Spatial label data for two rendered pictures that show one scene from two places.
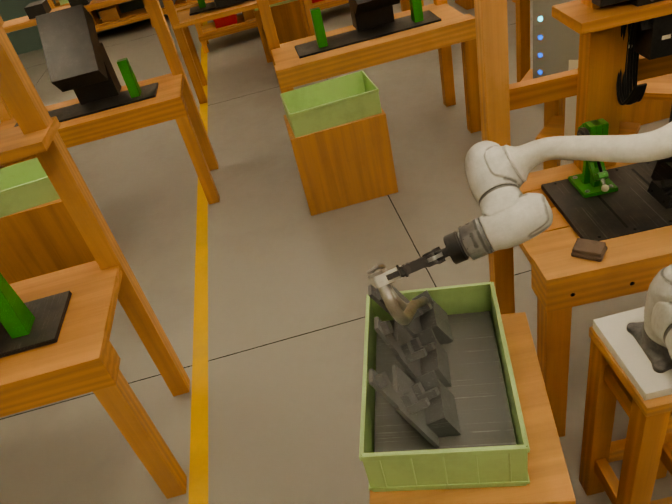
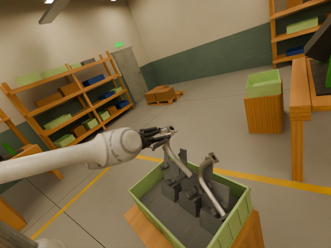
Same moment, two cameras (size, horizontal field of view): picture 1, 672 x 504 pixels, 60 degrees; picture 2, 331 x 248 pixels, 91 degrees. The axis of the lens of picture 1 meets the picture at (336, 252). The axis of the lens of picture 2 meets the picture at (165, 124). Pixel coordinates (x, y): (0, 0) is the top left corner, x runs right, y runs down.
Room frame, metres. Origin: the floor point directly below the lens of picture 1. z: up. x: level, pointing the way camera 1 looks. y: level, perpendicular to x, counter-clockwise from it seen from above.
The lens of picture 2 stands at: (1.69, -0.64, 1.70)
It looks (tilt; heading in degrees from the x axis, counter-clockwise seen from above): 24 degrees down; 136
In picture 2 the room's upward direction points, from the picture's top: 22 degrees counter-clockwise
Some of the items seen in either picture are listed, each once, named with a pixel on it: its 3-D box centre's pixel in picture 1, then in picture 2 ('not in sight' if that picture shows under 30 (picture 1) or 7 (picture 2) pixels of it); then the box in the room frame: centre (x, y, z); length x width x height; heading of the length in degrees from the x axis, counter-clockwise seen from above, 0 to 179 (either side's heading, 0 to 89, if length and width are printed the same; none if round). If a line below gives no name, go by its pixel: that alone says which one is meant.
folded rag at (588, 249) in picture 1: (589, 249); not in sight; (1.47, -0.84, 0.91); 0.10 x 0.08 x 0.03; 48
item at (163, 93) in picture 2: not in sight; (163, 94); (-2.23, 3.62, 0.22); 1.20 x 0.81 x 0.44; 177
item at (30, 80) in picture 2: not in sight; (83, 99); (-3.58, 1.57, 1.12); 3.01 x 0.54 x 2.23; 92
